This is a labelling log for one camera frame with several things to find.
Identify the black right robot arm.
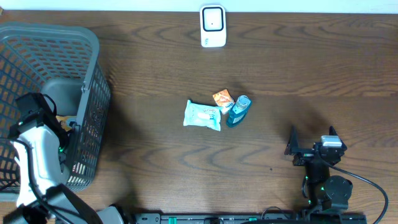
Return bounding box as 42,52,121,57
285,126,353,216

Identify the blue mouthwash bottle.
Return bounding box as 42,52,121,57
226,95,252,128

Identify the orange white small box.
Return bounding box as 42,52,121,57
213,89,235,114

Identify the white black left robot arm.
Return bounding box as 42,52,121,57
3,93,124,224

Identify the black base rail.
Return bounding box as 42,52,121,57
133,213,367,224

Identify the grey plastic shopping basket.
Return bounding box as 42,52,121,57
1,22,111,192

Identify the white barcode scanner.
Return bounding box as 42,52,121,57
200,5,227,48

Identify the light blue wet wipes pack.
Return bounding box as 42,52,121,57
183,100,221,131

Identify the yellow red snack bag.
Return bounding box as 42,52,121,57
56,116,76,131

